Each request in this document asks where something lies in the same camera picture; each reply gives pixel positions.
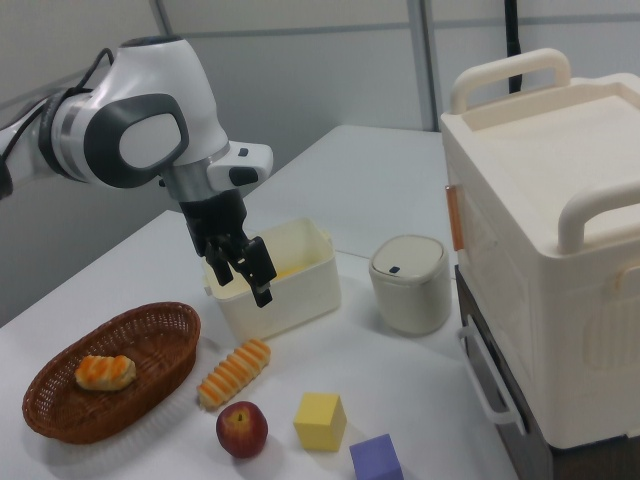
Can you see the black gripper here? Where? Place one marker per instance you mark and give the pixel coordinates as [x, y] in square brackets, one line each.
[215, 217]

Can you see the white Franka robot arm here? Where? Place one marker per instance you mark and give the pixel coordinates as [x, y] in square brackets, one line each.
[145, 125]

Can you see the yellow cube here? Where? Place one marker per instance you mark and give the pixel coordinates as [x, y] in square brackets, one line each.
[320, 425]

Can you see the purple cube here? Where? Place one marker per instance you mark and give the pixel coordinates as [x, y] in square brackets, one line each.
[375, 457]

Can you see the white plastic box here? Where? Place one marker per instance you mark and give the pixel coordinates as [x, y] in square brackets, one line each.
[300, 300]

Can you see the long striped bread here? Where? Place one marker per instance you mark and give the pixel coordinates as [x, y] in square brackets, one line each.
[235, 372]

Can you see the brown wicker basket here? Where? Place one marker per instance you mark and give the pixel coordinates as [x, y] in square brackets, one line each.
[150, 350]

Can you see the red apple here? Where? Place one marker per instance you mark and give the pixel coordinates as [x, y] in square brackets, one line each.
[242, 430]

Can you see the short striped bread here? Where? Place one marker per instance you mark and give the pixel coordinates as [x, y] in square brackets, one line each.
[106, 372]

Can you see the small white lidded bin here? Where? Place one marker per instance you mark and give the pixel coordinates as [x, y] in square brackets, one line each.
[410, 295]

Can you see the dark brown oven base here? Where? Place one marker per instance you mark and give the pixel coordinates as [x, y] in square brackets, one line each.
[480, 310]

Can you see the cream toy oven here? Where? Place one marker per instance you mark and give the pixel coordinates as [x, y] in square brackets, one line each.
[550, 250]

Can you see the black pole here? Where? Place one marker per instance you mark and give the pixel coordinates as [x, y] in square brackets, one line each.
[514, 45]

